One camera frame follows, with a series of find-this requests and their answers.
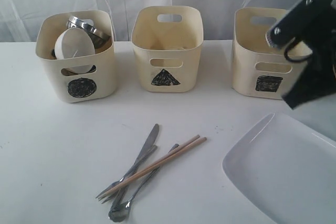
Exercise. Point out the cream bin with circle mark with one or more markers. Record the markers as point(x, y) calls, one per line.
point(83, 78)

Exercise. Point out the wooden chopstick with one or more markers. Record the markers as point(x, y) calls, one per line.
point(185, 147)
point(173, 154)

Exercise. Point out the lower wooden chopstick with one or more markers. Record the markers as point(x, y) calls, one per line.
point(185, 147)

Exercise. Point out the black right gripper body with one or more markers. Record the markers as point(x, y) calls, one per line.
point(317, 80)

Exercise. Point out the white rectangular plate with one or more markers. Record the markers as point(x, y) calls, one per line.
point(285, 169)

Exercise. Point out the steel spoon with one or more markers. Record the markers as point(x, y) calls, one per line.
point(120, 211)

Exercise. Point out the steel table knife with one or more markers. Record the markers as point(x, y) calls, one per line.
point(150, 139)

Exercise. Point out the upper wooden chopstick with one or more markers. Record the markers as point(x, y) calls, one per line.
point(173, 154)

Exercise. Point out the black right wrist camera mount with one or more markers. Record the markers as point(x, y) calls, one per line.
point(295, 21)

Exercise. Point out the steel fork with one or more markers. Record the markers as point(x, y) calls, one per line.
point(132, 170)

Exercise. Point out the cream bin with triangle mark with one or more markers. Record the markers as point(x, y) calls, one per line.
point(167, 43)

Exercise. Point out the white ceramic bowl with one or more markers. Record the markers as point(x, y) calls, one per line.
point(72, 43)

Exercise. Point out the stainless steel bowl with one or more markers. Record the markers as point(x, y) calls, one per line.
point(98, 37)

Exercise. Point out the cream bin with square mark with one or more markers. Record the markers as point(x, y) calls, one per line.
point(257, 69)

